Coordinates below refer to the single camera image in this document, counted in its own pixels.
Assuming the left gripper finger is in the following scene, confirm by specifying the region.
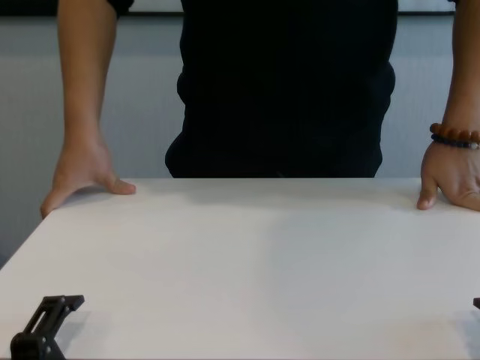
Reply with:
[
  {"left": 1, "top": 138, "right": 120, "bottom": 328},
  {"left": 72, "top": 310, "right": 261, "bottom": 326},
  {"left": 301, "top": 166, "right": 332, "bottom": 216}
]
[{"left": 22, "top": 295, "right": 86, "bottom": 341}]

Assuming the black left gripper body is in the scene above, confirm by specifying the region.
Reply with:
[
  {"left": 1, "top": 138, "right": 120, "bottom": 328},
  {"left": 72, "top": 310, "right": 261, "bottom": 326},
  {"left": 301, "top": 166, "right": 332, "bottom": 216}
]
[{"left": 10, "top": 331, "right": 67, "bottom": 360}]

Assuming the white rectangular table top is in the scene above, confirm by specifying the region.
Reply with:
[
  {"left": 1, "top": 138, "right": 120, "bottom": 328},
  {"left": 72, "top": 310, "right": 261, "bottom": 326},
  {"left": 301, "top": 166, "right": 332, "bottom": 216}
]
[{"left": 0, "top": 177, "right": 480, "bottom": 360}]

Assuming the person left forearm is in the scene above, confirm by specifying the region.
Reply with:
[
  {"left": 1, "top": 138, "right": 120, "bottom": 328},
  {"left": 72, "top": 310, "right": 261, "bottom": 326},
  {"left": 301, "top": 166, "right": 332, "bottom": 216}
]
[{"left": 445, "top": 0, "right": 480, "bottom": 131}]

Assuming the person right forearm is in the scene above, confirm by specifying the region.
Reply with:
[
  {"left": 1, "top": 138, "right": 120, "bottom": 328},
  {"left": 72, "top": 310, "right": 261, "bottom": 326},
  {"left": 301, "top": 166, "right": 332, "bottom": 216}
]
[{"left": 55, "top": 0, "right": 121, "bottom": 151}]

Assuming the person left hand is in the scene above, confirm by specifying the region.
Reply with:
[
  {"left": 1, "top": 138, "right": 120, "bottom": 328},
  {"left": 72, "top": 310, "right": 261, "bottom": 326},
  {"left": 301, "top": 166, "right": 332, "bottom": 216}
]
[{"left": 416, "top": 144, "right": 480, "bottom": 212}]

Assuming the person right hand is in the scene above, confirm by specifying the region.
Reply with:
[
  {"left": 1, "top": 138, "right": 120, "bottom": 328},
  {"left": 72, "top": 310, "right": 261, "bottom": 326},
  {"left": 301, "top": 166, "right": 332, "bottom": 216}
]
[{"left": 40, "top": 144, "right": 137, "bottom": 220}]

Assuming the person black shirt torso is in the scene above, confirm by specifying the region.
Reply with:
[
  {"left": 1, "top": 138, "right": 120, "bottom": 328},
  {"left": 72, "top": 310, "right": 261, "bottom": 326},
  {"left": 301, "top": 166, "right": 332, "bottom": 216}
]
[{"left": 164, "top": 0, "right": 398, "bottom": 179}]

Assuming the dark purple bead bracelet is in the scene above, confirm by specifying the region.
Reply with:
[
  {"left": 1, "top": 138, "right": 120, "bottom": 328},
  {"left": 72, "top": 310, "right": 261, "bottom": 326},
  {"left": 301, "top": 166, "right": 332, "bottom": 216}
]
[{"left": 430, "top": 133, "right": 480, "bottom": 150}]

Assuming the brown wooden bead bracelet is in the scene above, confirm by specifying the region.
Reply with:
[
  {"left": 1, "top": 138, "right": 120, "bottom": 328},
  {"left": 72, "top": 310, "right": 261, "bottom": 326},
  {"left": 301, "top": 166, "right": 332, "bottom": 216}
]
[{"left": 429, "top": 122, "right": 480, "bottom": 143}]

